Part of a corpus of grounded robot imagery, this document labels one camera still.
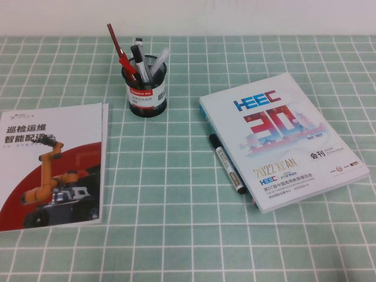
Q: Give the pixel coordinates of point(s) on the white marker with black cap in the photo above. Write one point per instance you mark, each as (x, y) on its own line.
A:
(140, 63)

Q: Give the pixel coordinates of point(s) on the black mesh pen holder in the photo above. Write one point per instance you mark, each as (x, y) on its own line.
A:
(147, 108)

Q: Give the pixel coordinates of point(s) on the clear plastic pen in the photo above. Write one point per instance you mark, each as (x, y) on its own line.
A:
(160, 61)

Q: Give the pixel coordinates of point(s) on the red pen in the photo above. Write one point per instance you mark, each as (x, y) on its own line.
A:
(116, 44)

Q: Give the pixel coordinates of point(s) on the black marker with brown label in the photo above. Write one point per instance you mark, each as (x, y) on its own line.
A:
(227, 164)

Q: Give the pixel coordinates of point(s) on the white HEEC catalogue book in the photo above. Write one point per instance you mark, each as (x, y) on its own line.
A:
(293, 132)

